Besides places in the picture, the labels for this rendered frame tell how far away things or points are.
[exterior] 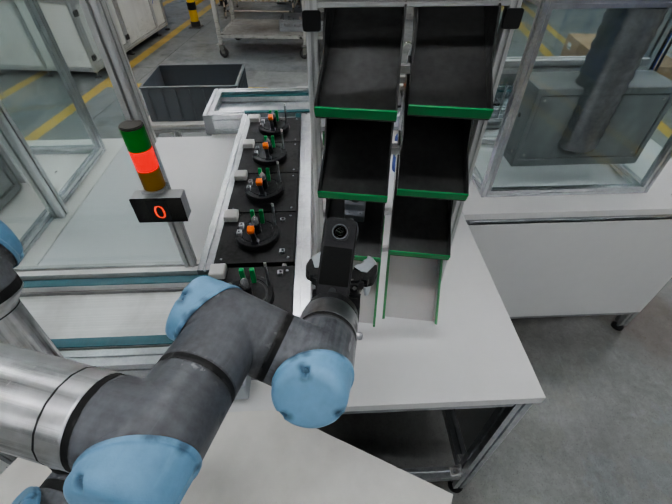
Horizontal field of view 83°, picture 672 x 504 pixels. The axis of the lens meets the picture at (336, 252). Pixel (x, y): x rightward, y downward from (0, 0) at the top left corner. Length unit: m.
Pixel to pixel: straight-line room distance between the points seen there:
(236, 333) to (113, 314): 0.89
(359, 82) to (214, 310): 0.46
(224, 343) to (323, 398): 0.10
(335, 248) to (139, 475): 0.34
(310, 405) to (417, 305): 0.65
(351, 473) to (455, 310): 0.55
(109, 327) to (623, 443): 2.09
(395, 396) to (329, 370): 0.68
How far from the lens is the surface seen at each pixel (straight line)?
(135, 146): 0.95
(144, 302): 1.23
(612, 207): 1.87
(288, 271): 1.12
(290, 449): 0.98
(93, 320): 1.26
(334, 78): 0.71
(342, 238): 0.52
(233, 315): 0.38
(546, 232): 1.79
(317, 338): 0.39
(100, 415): 0.34
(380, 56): 0.74
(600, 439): 2.23
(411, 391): 1.04
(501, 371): 1.14
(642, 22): 1.58
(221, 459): 1.00
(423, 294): 0.99
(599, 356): 2.49
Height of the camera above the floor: 1.78
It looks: 44 degrees down
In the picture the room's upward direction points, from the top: straight up
